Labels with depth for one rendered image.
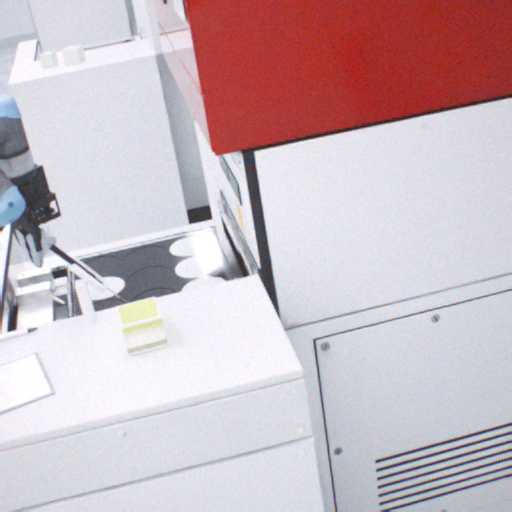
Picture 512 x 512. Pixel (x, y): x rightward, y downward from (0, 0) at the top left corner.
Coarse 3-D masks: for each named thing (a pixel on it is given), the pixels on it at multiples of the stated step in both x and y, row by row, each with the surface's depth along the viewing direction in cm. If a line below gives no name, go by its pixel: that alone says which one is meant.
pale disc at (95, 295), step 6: (108, 282) 184; (114, 282) 183; (120, 282) 183; (90, 288) 183; (108, 288) 182; (114, 288) 181; (120, 288) 181; (90, 294) 180; (96, 294) 180; (102, 294) 179; (108, 294) 179
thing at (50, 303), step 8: (32, 304) 184; (40, 304) 184; (48, 304) 183; (56, 304) 188; (24, 312) 181; (32, 312) 181; (40, 312) 180; (48, 312) 180; (24, 320) 178; (32, 320) 178; (40, 320) 177; (48, 320) 177; (24, 328) 175
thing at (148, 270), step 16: (160, 240) 199; (176, 240) 198; (96, 256) 196; (112, 256) 195; (128, 256) 194; (144, 256) 193; (160, 256) 192; (176, 256) 190; (192, 256) 189; (96, 272) 189; (112, 272) 188; (128, 272) 187; (144, 272) 186; (160, 272) 185; (224, 272) 180; (128, 288) 180; (144, 288) 179; (160, 288) 178; (176, 288) 177; (96, 304) 176; (112, 304) 175
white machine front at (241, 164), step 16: (208, 144) 207; (208, 160) 216; (224, 160) 178; (240, 160) 154; (208, 176) 227; (224, 176) 187; (240, 176) 159; (256, 176) 155; (208, 192) 240; (224, 192) 195; (240, 192) 165; (256, 192) 156; (240, 208) 170; (256, 208) 158; (256, 224) 159; (256, 240) 161; (256, 256) 163; (272, 288) 166; (272, 304) 168
